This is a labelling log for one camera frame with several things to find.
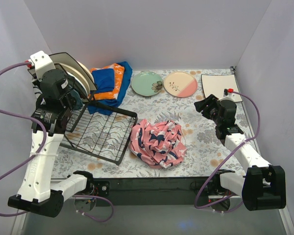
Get teal round plate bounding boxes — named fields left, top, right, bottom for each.
left=71, top=89, right=83, bottom=104

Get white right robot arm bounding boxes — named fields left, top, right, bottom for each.
left=194, top=89, right=286, bottom=211

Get floral table mat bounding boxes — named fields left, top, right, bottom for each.
left=36, top=69, right=265, bottom=177

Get black wire dish rack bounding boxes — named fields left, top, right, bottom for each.
left=60, top=92, right=138, bottom=165

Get pink navy patterned shorts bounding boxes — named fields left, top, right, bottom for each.
left=129, top=119, right=187, bottom=169

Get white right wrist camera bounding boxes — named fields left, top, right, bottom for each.
left=222, top=89, right=235, bottom=102

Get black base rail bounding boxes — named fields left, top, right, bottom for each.
left=94, top=177, right=207, bottom=206

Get aluminium frame rail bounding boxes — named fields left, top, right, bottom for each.
left=12, top=196, right=294, bottom=235

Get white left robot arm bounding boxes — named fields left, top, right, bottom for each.
left=8, top=69, right=95, bottom=217

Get rear white square plate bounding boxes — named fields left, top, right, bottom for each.
left=49, top=52, right=79, bottom=70

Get blue striped white plate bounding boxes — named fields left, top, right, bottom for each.
left=32, top=79, right=42, bottom=99

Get mint green flower plate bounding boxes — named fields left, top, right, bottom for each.
left=131, top=71, right=163, bottom=97

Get white square black-rimmed plate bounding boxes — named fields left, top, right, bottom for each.
left=201, top=74, right=239, bottom=99

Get blue and orange cloth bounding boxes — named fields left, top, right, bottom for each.
left=90, top=61, right=133, bottom=108

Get cream and pink plate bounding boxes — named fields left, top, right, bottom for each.
left=163, top=71, right=198, bottom=98

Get cream round plate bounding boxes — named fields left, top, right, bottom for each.
left=61, top=61, right=91, bottom=96

